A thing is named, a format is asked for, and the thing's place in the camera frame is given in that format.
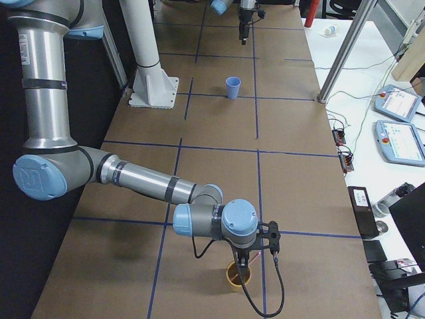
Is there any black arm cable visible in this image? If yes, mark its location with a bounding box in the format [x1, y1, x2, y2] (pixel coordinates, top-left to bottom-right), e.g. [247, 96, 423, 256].
[191, 237, 286, 318]

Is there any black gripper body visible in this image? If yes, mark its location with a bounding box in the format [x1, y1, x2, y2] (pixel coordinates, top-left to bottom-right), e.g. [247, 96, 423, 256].
[232, 245, 254, 268]
[238, 8, 252, 45]

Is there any teach pendant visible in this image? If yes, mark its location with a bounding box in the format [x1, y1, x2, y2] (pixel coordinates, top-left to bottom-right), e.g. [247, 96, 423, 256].
[373, 120, 424, 167]
[374, 84, 422, 123]

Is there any light blue ribbed cup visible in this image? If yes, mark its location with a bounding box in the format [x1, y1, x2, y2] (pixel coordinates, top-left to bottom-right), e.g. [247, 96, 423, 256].
[225, 76, 242, 100]

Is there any upper teach pendant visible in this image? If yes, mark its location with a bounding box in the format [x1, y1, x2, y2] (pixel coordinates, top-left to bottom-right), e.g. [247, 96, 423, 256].
[374, 84, 422, 123]

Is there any black monitor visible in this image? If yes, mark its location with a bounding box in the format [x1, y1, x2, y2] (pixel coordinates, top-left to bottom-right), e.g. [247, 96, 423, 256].
[390, 187, 424, 271]

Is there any black box with label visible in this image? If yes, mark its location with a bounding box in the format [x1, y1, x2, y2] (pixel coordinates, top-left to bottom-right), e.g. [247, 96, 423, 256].
[347, 186, 379, 239]

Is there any red black connector board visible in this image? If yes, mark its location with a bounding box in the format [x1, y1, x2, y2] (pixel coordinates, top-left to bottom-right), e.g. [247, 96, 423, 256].
[331, 128, 346, 146]

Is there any clear water bottle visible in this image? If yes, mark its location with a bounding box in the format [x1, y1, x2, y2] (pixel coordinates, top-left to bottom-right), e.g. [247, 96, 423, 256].
[372, 183, 415, 218]

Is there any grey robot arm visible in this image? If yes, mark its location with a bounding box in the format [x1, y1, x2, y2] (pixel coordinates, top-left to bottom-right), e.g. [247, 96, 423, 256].
[209, 0, 256, 45]
[1, 1, 260, 267]

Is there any red cylinder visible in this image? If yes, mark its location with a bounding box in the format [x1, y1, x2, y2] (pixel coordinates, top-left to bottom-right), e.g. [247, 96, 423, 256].
[304, 0, 321, 28]

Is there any wooden board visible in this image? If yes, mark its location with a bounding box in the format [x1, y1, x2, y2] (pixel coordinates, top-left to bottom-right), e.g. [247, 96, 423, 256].
[391, 17, 424, 82]

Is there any lower teach pendant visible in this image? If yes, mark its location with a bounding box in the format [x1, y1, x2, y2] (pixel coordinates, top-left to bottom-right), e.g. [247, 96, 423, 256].
[373, 120, 424, 167]

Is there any white camera post base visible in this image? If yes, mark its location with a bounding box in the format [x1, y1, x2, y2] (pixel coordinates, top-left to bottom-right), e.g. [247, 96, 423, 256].
[129, 65, 179, 109]

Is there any yellow cup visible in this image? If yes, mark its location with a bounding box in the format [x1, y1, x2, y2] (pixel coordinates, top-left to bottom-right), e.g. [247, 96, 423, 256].
[225, 261, 252, 292]

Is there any white camera post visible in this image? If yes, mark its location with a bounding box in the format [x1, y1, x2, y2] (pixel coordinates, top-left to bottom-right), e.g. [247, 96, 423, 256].
[120, 0, 159, 68]

